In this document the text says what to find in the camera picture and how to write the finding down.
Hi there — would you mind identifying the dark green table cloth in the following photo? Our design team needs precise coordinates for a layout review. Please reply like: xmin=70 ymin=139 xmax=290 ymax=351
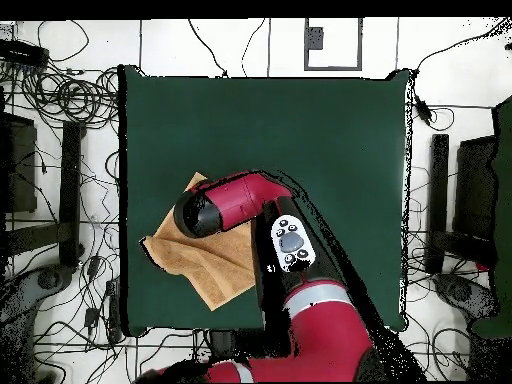
xmin=118 ymin=64 xmax=411 ymax=337

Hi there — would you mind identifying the tan terry towel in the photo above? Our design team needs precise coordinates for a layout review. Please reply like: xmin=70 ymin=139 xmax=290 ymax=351
xmin=139 ymin=171 xmax=257 ymax=312

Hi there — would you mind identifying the small black adapter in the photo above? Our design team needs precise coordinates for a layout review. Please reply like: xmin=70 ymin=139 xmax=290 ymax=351
xmin=83 ymin=306 xmax=100 ymax=330

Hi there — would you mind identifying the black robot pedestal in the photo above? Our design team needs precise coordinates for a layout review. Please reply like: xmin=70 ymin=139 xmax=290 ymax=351
xmin=206 ymin=328 xmax=241 ymax=359

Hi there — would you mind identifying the black power adapter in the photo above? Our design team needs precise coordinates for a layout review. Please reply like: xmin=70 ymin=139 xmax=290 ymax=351
xmin=413 ymin=93 xmax=435 ymax=127

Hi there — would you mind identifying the gray floor outlet box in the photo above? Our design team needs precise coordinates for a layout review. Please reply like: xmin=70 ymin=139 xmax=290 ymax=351
xmin=305 ymin=26 xmax=324 ymax=51

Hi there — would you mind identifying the black stand foot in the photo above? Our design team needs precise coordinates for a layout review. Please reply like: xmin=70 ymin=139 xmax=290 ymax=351
xmin=424 ymin=133 xmax=450 ymax=275
xmin=58 ymin=120 xmax=85 ymax=268

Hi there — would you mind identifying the black coiled cable bundle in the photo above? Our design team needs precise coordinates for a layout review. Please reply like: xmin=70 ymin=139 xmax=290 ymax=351
xmin=21 ymin=65 xmax=120 ymax=125

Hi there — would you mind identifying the black power strip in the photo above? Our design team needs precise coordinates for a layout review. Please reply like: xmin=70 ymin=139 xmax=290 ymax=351
xmin=0 ymin=38 xmax=50 ymax=68

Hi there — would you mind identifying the black equipment box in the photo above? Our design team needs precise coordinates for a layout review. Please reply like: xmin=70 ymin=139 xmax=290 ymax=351
xmin=455 ymin=134 xmax=497 ymax=241
xmin=0 ymin=112 xmax=38 ymax=214

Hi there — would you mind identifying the dark wheeled base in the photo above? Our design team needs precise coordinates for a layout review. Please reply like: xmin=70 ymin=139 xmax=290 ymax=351
xmin=433 ymin=273 xmax=499 ymax=321
xmin=0 ymin=265 xmax=75 ymax=321

